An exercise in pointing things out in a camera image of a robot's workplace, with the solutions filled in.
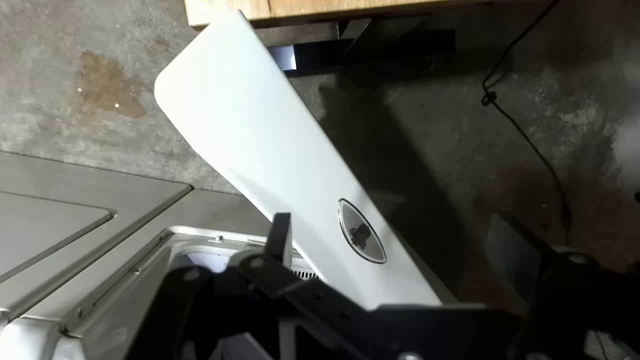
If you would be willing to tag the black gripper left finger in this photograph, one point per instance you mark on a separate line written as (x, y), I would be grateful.
(320, 327)

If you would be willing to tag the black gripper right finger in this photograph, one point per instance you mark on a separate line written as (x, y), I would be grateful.
(586, 313)

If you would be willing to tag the white washing machine lid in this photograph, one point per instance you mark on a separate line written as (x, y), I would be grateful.
(267, 147)

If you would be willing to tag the white top-load washing machine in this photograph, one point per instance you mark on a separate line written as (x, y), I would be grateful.
(61, 220)

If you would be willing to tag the wooden platform board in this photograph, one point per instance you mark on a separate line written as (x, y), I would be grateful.
(301, 8)

